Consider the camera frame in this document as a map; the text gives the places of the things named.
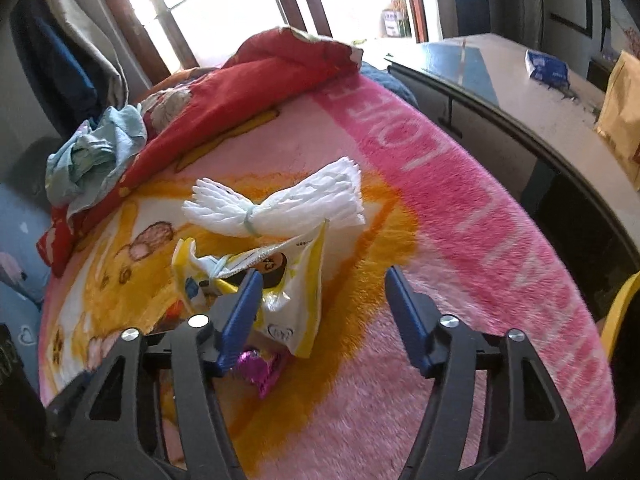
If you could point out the red quilt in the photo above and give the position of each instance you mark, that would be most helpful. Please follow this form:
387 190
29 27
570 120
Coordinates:
260 85

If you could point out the purple foil wrapper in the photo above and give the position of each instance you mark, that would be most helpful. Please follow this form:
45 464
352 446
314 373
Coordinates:
265 370

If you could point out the small white box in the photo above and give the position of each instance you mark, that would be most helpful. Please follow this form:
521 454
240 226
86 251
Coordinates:
392 22

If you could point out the pink and yellow printed blanket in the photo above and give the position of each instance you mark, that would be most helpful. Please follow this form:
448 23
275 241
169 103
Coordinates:
475 210

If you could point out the wooden window frame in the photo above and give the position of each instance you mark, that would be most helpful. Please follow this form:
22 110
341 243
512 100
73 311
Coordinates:
150 25

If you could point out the dark blue cushion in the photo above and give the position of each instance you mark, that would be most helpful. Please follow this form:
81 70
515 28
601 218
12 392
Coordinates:
387 82

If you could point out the desk with dark edge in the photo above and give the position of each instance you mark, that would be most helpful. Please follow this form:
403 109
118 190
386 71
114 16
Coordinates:
520 95

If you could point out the white tied plastic bundle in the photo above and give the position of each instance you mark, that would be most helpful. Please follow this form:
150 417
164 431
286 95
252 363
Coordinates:
300 205

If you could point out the yellow chair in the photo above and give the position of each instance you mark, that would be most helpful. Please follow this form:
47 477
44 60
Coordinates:
622 310

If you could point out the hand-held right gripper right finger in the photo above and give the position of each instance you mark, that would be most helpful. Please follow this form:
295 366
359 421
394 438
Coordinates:
402 310

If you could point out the grey curtain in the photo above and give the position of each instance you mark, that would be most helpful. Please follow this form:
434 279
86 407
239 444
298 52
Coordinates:
95 35

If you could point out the blue tissue pack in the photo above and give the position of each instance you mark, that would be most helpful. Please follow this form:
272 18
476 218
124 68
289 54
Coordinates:
546 67

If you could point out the yellow snack packet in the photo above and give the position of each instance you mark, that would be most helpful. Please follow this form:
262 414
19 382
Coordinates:
300 300

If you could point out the dark blue garment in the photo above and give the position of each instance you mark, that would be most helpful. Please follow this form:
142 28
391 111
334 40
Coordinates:
55 70

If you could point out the light blue cloth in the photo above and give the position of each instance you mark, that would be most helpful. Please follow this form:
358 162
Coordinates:
120 130

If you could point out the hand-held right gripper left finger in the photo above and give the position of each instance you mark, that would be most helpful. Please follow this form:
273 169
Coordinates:
245 310

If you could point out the brown paper bag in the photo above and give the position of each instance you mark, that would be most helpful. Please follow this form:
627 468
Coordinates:
622 115

